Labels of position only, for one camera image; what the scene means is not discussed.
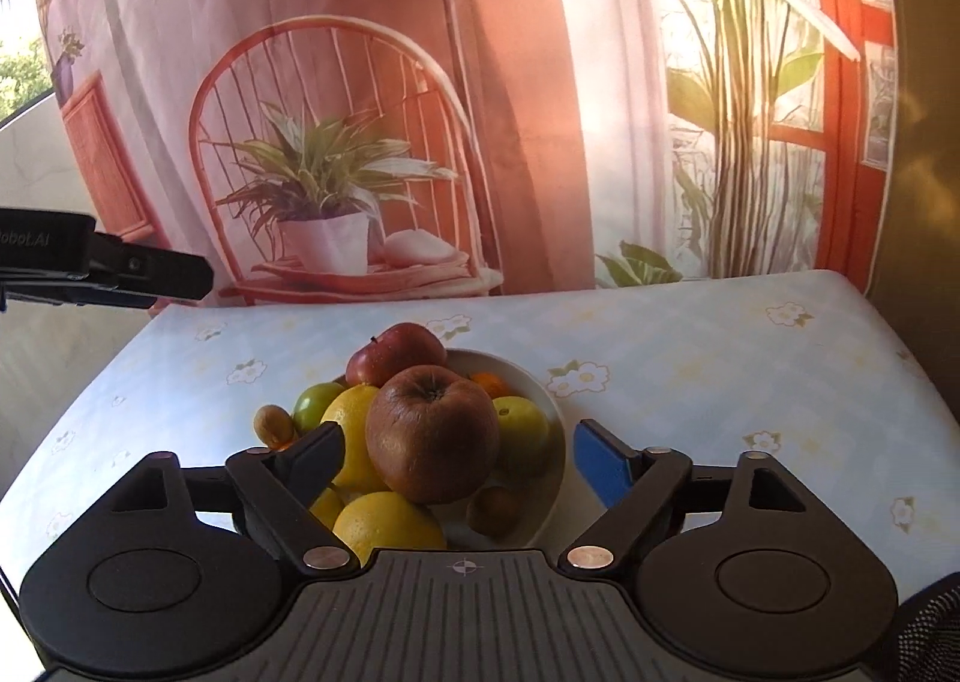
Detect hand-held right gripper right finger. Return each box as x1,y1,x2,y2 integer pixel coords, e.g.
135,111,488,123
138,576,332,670
561,419,797,570

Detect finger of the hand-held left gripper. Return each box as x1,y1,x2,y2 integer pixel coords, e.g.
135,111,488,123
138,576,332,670
88,233,215,310

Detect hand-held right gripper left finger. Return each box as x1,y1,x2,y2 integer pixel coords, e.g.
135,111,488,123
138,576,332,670
112,421,361,574

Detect yellow lemon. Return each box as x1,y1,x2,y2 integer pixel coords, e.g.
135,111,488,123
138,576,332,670
332,492,449,567
307,487,346,531

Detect large yellow grapefruit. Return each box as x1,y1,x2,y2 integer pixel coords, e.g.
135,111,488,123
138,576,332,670
320,384,391,492

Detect brown kiwi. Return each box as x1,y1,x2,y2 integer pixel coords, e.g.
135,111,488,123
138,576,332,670
253,404,295,447
466,485,520,535

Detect yellow-green apple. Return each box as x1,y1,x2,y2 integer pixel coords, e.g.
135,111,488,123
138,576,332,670
491,395,552,479

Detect beige round plate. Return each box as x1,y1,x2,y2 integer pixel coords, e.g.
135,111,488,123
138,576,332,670
330,350,565,552

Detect large brown-red apple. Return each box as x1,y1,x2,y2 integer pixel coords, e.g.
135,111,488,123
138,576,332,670
366,365,501,505

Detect dark red shiny apple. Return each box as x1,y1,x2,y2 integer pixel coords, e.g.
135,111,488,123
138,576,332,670
345,322,449,389

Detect dark green apple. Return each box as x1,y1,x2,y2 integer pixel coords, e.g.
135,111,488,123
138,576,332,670
292,382,346,437

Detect floral tablecloth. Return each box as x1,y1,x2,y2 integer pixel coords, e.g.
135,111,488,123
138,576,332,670
0,268,960,600

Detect green trees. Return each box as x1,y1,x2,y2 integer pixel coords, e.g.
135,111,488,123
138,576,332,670
0,37,57,121

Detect black dotted glove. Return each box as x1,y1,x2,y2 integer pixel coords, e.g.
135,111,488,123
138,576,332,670
892,573,960,682

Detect printed backdrop cloth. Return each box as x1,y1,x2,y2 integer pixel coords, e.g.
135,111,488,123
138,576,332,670
30,0,901,312

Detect yellow-brown panel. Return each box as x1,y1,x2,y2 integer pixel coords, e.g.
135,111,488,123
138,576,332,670
862,0,960,428

